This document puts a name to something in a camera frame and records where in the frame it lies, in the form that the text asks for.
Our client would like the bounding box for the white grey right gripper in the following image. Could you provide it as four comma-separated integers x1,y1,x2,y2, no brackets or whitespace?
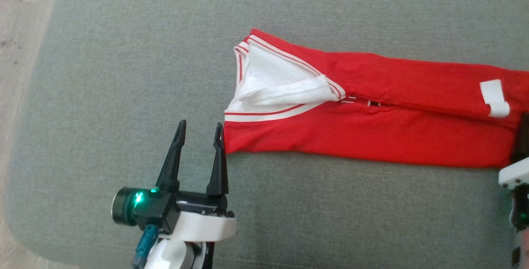
498,112,529,232

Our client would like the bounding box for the large grey sofa seat cushion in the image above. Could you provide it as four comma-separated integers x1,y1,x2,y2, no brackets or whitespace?
3,0,529,269

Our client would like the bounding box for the red white sports garment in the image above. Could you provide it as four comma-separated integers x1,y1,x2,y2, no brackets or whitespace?
223,28,529,170

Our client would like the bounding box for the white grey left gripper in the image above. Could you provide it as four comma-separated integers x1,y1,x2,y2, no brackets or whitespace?
111,119,238,243

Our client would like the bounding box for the blue cable connector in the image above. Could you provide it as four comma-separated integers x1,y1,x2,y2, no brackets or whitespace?
132,224,160,269

